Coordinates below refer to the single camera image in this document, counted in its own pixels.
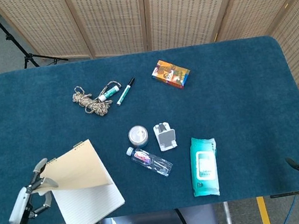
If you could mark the colourful orange carton box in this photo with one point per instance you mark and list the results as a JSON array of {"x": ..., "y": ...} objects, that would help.
[{"x": 171, "y": 74}]

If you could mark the blue table mat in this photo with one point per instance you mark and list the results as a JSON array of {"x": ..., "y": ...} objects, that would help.
[{"x": 144, "y": 112}]

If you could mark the clear plastic water bottle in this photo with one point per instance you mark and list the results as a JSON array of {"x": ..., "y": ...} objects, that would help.
[{"x": 151, "y": 162}]

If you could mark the teal wet wipes pack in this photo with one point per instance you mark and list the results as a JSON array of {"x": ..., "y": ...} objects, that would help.
[{"x": 204, "y": 167}]

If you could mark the round metal tin can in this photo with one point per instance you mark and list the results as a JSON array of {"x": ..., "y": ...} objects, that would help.
[{"x": 138, "y": 136}]

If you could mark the tan spiral notepad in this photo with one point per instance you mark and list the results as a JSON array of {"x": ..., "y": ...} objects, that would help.
[{"x": 87, "y": 182}]

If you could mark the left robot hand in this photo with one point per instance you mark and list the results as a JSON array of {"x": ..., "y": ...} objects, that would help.
[{"x": 29, "y": 197}]

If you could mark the black tripod stand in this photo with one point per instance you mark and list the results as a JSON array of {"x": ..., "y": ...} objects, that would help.
[{"x": 22, "y": 49}]

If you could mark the wooden lattice folding screen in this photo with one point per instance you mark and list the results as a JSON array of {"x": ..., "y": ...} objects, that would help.
[{"x": 169, "y": 11}]

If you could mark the green white marker pen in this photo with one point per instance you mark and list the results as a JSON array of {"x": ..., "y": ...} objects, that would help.
[{"x": 125, "y": 91}]

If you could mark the grey white phone stand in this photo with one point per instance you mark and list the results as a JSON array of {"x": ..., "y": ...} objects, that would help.
[{"x": 165, "y": 137}]

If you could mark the white green glue stick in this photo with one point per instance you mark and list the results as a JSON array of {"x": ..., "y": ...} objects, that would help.
[{"x": 109, "y": 92}]

